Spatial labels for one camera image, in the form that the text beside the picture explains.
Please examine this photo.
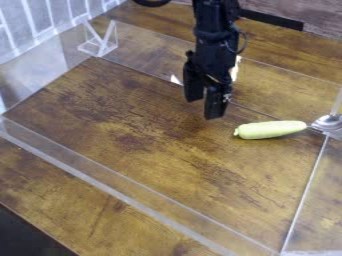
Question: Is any clear acrylic enclosure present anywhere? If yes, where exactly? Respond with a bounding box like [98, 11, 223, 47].
[0, 21, 342, 256]

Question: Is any black cable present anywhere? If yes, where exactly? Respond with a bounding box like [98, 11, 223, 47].
[131, 0, 249, 56]

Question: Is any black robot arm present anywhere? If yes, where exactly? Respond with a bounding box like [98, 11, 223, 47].
[183, 0, 241, 120]

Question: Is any green handled metal spoon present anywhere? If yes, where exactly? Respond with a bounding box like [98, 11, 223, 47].
[234, 114, 342, 140]

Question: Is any black strip on table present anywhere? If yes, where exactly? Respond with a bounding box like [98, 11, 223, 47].
[241, 9, 305, 31]

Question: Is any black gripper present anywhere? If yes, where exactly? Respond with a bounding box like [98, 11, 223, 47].
[182, 33, 241, 121]

